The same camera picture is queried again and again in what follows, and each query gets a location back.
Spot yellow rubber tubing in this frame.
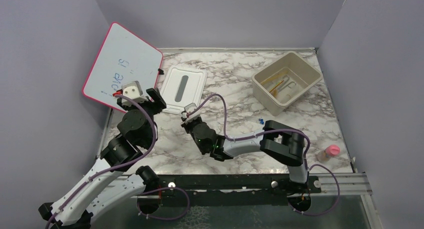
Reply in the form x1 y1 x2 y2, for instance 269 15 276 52
261 72 290 97

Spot pink capped bottle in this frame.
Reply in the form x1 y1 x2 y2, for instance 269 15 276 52
316 144 341 163

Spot pink framed whiteboard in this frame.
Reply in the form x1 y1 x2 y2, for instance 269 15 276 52
82 22 164 111

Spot white plastic bin lid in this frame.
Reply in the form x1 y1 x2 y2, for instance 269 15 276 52
160 66 208 115

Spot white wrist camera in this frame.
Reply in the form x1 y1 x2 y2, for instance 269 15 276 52
117 80 149 108
181 103 201 124

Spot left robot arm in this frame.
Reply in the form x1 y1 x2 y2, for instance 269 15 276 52
38 86 167 229

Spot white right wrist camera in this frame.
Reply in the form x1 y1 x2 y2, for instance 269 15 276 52
181 103 201 124

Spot beige plastic bin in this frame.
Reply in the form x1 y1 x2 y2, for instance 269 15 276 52
251 51 323 116

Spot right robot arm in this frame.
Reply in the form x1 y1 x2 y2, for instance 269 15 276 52
181 112 311 193

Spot metal crucible tongs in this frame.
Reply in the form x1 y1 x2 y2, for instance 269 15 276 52
277 79 297 96

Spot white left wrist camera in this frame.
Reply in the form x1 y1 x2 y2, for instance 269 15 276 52
117 80 149 108

